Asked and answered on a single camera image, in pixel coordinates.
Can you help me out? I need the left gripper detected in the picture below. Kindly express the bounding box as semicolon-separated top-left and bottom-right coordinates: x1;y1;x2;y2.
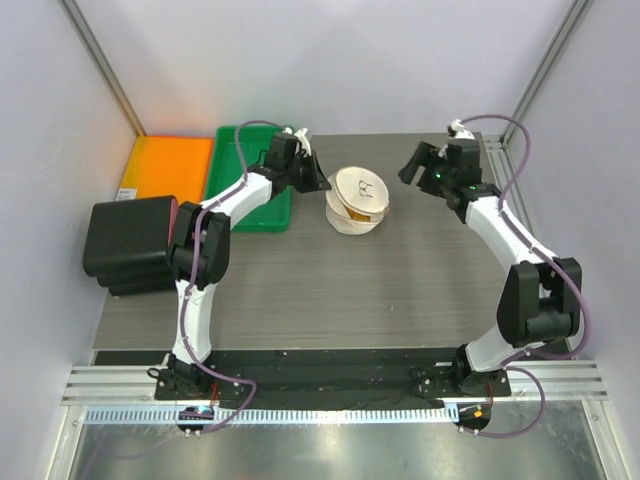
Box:
284;150;331;194

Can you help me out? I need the orange lace bra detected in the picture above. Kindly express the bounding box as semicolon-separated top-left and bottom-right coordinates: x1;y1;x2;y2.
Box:
347;209;371;222

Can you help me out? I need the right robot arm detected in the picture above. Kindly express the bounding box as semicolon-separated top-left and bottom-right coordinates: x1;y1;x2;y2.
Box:
398;138;582;396

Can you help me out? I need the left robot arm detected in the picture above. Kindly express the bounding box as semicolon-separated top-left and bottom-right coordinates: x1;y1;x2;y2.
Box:
148;126;331;400

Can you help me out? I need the green plastic tray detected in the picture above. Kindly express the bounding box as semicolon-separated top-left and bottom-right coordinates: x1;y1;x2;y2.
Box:
203;125;292;233

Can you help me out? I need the orange clip file folder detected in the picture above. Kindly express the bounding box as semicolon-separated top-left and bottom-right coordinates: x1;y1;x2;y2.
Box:
115;136;214;203

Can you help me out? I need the black pink drawer unit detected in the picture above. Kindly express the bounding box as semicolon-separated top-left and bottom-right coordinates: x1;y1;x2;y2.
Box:
82;196;178;297

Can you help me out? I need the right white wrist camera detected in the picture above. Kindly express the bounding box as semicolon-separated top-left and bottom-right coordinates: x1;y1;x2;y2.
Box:
447;119;475;140

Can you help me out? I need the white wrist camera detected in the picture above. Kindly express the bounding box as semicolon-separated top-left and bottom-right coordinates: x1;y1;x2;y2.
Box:
282;127;313;156
447;119;475;140

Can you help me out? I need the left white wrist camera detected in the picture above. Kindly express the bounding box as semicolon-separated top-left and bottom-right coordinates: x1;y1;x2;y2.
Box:
282;127;313;156

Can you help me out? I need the right aluminium frame post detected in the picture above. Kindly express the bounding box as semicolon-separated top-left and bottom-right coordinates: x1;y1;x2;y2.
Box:
512;0;594;123

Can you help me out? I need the aluminium frame post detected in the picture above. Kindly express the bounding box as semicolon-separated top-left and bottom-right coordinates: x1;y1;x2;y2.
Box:
57;0;147;137
512;0;594;123

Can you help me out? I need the white slotted cable duct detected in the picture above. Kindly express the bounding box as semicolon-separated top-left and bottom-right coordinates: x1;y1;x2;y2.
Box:
84;404;459;426

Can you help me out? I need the front aluminium rail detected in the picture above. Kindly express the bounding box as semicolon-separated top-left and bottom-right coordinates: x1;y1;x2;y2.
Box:
62;360;609;405

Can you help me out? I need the left aluminium frame post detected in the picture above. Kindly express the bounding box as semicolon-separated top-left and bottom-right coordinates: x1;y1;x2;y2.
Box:
57;0;147;137

